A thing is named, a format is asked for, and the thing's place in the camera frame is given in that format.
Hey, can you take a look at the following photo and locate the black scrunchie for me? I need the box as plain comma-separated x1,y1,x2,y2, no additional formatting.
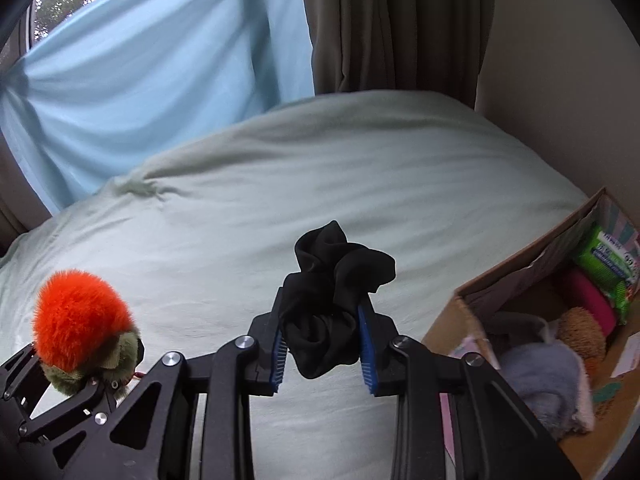
282,220,397,380

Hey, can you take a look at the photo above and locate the beige curtain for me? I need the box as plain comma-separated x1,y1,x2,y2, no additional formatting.
0,130,56,243
297,0,493,111

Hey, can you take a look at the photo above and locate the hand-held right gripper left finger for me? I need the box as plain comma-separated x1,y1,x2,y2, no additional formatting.
75,285,290,480

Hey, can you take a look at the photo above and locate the green tissue packet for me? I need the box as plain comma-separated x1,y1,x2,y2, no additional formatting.
572,225,640,326

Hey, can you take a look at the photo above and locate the pink zip pouch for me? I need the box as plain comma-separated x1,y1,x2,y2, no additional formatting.
560,267,618,338

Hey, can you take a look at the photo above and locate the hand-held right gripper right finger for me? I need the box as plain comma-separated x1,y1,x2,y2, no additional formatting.
357,300,583,480

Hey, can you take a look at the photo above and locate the pale green bed sheet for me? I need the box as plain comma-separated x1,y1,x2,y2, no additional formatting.
0,90,601,480

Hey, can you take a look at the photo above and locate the orange and green plush toy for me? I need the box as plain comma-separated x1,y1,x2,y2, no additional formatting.
32,270,146,396

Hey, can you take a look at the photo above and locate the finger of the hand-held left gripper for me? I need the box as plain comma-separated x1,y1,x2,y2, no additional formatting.
0,377,133,480
0,342,46,411

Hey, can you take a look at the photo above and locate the white framed window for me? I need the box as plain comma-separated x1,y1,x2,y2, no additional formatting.
0,0,166,68

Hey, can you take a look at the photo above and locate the light blue hanging cloth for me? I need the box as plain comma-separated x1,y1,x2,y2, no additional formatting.
0,0,316,213

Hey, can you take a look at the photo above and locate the white fuzzy cloth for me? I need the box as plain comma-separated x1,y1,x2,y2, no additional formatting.
497,342,597,436

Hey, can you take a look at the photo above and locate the patterned cardboard box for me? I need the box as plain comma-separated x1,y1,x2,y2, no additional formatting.
422,187,640,480

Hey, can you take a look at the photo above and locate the brown plush toy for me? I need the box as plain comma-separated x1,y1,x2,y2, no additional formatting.
555,307,608,361

